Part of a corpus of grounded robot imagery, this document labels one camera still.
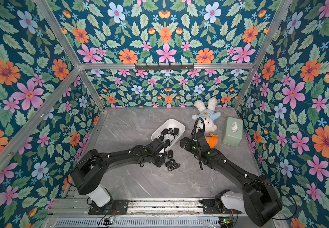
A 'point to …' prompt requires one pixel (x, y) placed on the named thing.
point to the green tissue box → (232, 131)
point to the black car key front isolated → (164, 131)
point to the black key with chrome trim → (174, 166)
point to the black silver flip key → (176, 130)
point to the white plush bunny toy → (208, 114)
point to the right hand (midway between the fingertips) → (185, 142)
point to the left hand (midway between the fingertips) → (165, 160)
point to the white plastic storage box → (170, 123)
